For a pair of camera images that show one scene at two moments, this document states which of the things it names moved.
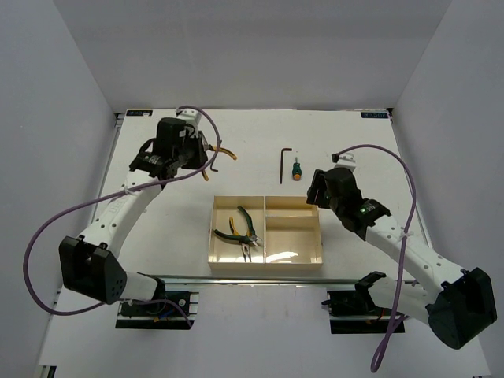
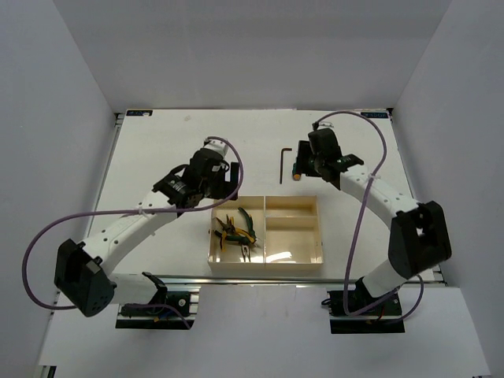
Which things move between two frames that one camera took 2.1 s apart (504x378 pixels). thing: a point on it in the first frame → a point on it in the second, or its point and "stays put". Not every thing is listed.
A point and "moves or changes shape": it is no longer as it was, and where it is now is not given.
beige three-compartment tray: x=289 y=227 stays put
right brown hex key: x=283 y=150 stays put
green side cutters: x=252 y=239 stays put
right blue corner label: x=373 y=115 stays put
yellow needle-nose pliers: x=213 y=148 moves or changes shape
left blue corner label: x=139 y=113 stays put
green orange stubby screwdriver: x=296 y=170 stays put
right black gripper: x=318 y=183 → x=305 y=150
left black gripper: x=200 y=156 → x=225 y=187
